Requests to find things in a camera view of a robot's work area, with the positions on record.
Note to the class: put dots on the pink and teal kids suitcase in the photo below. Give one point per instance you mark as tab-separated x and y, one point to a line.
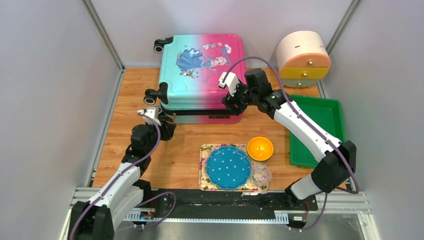
188	84

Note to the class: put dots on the small clear glass bowl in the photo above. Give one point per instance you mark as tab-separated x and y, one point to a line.
261	175

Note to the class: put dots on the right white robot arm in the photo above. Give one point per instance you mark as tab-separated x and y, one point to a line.
336	159

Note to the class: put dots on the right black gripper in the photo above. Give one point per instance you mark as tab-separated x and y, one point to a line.
229	101

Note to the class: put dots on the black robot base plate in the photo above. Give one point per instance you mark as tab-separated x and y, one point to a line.
234	207

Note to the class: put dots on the blue polka dot plate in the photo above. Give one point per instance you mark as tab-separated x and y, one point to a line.
228	167

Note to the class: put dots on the orange bowl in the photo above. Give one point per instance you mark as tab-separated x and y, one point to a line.
260	149

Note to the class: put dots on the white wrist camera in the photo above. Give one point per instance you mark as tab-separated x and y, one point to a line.
229	80
150	115

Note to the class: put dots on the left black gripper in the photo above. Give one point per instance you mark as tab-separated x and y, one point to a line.
167	129

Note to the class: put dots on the floral rectangular tray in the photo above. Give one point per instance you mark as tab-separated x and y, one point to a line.
204	182

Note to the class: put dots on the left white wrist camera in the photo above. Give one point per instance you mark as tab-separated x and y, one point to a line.
150	115

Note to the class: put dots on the green plastic tray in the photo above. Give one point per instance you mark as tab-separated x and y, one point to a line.
327	113

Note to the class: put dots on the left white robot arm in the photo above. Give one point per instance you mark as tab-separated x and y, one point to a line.
119	185

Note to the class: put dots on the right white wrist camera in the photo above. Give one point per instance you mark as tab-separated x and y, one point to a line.
229	80

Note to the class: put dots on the aluminium frame rail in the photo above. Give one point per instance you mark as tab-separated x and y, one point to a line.
337	202

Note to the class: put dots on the round pastel mini drawer cabinet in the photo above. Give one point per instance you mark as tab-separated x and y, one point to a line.
302	59

